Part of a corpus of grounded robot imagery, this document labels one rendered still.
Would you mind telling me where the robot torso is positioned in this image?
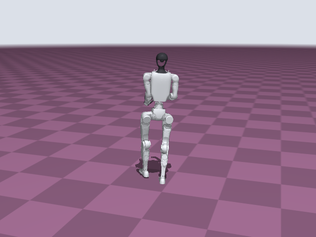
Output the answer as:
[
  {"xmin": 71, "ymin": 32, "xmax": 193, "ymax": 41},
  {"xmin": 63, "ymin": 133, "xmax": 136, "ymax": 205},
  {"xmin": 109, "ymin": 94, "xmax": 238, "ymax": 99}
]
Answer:
[{"xmin": 150, "ymin": 70, "xmax": 172, "ymax": 120}]

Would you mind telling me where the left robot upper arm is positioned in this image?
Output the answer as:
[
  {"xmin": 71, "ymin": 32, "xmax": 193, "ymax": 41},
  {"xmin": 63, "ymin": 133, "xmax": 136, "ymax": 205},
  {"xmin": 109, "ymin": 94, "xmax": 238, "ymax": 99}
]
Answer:
[{"xmin": 143, "ymin": 73, "xmax": 152, "ymax": 98}]

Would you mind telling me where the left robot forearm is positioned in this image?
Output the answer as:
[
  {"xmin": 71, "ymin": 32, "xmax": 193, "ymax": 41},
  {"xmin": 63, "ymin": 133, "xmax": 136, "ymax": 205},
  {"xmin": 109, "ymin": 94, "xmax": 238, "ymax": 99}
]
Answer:
[{"xmin": 144, "ymin": 92, "xmax": 152, "ymax": 106}]

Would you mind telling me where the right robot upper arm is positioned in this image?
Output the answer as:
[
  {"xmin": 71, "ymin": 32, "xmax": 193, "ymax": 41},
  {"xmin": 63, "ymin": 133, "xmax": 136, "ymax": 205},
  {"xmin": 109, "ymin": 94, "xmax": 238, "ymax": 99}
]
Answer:
[{"xmin": 169, "ymin": 74, "xmax": 179, "ymax": 99}]

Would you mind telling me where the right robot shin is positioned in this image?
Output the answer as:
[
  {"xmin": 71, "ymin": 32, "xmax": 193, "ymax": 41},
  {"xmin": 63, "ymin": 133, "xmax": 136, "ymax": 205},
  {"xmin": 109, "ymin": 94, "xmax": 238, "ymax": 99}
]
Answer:
[{"xmin": 160, "ymin": 145, "xmax": 169, "ymax": 178}]

